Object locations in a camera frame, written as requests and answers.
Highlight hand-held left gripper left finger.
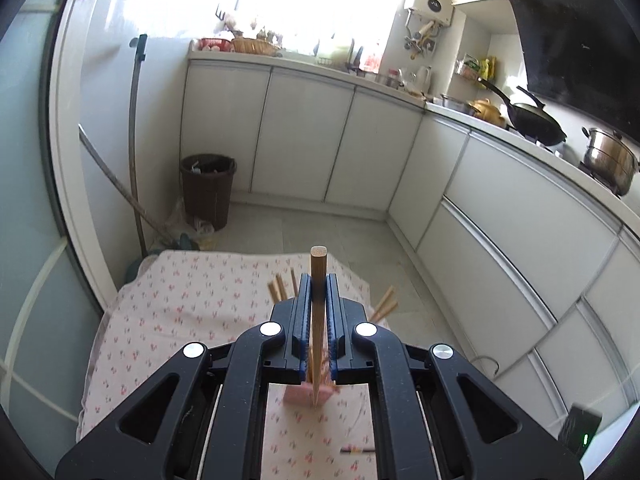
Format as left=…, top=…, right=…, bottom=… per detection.
left=55, top=272, right=314, bottom=480

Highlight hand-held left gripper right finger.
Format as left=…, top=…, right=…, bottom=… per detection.
left=325, top=272, right=583, bottom=480

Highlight pink perforated utensil basket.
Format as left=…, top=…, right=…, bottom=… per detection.
left=283, top=345, right=340, bottom=407

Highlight cherry print tablecloth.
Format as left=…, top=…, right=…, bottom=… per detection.
left=75, top=249, right=382, bottom=480

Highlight plastic bags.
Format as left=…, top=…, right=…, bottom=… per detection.
left=167, top=199, right=217, bottom=252

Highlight brown trash bin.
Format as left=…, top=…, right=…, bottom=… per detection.
left=179, top=153, right=239, bottom=232

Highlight short white base cabinet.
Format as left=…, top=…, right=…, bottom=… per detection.
left=181, top=56, right=427, bottom=222

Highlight long white base cabinet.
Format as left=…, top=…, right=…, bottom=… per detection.
left=386, top=112, right=640, bottom=441

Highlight small steel pan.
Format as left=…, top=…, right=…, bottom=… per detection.
left=439, top=93, right=472, bottom=112

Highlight white kettle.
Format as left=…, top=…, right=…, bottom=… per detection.
left=414, top=65, right=435, bottom=95

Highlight yellow clay pot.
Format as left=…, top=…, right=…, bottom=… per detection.
left=466, top=98, right=510, bottom=129

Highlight black box with green light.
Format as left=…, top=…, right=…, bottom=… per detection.
left=556, top=402, right=604, bottom=462

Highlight frosted glass sliding door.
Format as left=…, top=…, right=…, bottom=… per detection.
left=0, top=0, right=108, bottom=471

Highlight wicker basket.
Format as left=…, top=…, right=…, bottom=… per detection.
left=230, top=36, right=282, bottom=57

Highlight black wok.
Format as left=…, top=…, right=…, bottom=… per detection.
left=476, top=77, right=569, bottom=147

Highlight steel stock pot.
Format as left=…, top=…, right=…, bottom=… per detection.
left=579, top=126, right=640, bottom=197

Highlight black range hood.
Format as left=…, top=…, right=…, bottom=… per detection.
left=504, top=0, right=640, bottom=135

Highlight thin black cable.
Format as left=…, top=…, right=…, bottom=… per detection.
left=469, top=355, right=501, bottom=382

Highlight metal mop handle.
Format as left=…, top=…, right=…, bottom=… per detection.
left=77, top=125, right=176, bottom=248

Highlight wall rack with packets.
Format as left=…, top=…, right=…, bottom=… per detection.
left=454, top=53, right=499, bottom=82

